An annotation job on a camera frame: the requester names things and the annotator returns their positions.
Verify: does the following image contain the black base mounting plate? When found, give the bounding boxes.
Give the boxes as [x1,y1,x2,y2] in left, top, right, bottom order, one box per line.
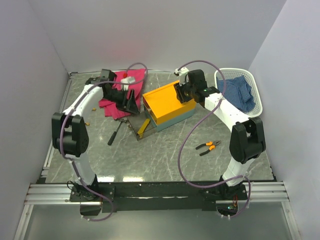
[69,181,249,213]

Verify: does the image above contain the white plastic basket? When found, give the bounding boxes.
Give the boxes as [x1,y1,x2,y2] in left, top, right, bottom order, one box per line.
[214,68,263,117]

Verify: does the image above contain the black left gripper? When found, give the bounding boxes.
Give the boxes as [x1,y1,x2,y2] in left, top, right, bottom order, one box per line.
[103,87,140,115]

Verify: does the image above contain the orange black pliers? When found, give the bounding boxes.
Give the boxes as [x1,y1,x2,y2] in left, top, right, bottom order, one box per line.
[195,140,221,156]

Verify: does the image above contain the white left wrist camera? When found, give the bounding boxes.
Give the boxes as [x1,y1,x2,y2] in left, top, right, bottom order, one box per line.
[120,76,136,91]

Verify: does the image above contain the black handled hammer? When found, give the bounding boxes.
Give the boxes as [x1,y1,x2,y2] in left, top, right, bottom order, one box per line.
[107,118,128,146]

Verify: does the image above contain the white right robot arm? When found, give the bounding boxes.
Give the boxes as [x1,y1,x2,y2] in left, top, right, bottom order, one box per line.
[174,67,266,200]

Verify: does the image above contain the magenta cloth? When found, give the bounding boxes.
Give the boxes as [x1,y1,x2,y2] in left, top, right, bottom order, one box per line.
[98,69,146,119]

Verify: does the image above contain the orange drawer toolbox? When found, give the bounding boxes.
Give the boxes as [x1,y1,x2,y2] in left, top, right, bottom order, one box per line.
[142,80,196,132]

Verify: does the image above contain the clear toolbox drawer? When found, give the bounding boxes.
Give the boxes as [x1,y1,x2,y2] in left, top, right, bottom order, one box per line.
[127,112,157,141]

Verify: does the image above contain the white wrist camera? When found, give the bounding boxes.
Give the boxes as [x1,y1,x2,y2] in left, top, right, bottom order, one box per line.
[174,67,189,86]
[120,76,136,91]

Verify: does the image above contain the yellow long nose pliers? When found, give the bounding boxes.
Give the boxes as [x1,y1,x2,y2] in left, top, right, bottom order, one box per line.
[84,107,97,126]

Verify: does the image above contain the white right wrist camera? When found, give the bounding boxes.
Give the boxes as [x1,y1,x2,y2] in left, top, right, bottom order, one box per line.
[174,67,189,86]

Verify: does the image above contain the yellow utility knife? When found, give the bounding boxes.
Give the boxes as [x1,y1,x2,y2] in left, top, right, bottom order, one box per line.
[137,118,151,139]

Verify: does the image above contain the blue checkered cloth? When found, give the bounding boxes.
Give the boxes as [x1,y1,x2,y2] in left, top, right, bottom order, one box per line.
[224,75,256,113]

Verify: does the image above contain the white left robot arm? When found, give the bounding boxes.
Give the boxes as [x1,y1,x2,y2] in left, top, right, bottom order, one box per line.
[51,69,143,201]

